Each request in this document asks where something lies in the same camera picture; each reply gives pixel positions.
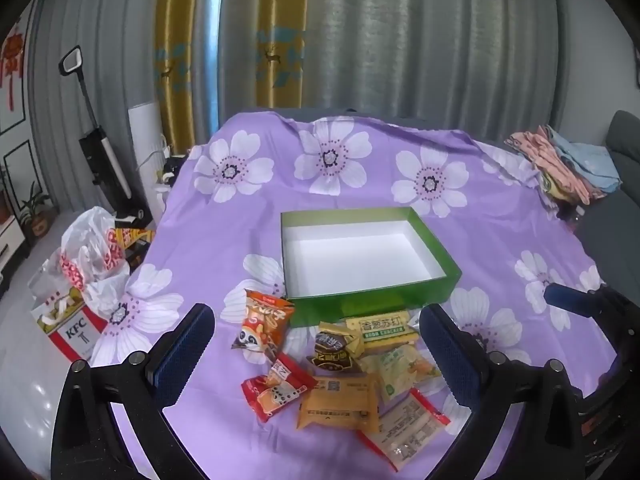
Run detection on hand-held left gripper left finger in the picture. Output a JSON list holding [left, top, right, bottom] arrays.
[[50, 302, 216, 480]]

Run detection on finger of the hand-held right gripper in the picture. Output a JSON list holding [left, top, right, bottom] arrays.
[[544, 282, 640, 356]]

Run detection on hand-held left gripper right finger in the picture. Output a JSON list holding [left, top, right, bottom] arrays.
[[420, 305, 596, 480]]

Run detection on light green chips packet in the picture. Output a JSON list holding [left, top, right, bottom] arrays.
[[369, 344, 443, 402]]

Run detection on yellow-green cracker packet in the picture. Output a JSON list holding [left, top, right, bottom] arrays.
[[344, 312, 421, 357]]

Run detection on clear red-edged snack packet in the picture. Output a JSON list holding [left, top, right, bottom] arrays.
[[359, 389, 452, 472]]

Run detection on orange panda snack packet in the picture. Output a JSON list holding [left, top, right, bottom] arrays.
[[231, 289, 296, 366]]

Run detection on green cardboard box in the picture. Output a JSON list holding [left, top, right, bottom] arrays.
[[280, 205, 463, 328]]

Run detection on red snack packet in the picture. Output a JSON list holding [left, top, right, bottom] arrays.
[[241, 352, 319, 423]]

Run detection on gold and brown snack packet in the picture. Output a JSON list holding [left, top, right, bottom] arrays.
[[306, 321, 367, 375]]

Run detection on orange-yellow snack packet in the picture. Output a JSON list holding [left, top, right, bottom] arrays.
[[294, 374, 382, 434]]

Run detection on grey sofa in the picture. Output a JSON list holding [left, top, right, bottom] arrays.
[[575, 110, 640, 301]]

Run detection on red and white paper bag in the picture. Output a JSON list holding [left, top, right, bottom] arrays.
[[30, 287, 109, 363]]

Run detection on yellow snack bag on floor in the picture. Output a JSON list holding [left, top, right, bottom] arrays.
[[110, 227, 157, 257]]

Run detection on purple floral cloth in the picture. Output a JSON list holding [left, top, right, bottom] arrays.
[[92, 112, 621, 480]]

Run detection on pile of clothes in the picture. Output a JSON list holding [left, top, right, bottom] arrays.
[[504, 125, 622, 207]]

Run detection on white plastic bag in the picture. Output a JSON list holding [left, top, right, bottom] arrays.
[[27, 207, 132, 311]]

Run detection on potted plant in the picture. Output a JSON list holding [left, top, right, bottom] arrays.
[[19, 180, 57, 239]]

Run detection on white low cabinet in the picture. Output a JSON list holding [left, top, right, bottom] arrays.
[[0, 220, 27, 273]]

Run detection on black upright vacuum cleaner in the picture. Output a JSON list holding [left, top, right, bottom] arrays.
[[59, 46, 152, 223]]

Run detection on white rectangular appliance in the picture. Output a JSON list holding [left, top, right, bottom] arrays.
[[127, 102, 172, 196]]

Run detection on yellow patterned curtain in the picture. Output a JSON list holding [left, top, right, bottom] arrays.
[[256, 25, 307, 111], [156, 0, 222, 147]]

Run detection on grey curtain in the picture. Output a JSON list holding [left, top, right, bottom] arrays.
[[30, 0, 568, 161]]

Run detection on red wall ornament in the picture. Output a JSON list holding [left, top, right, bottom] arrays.
[[0, 22, 24, 111]]

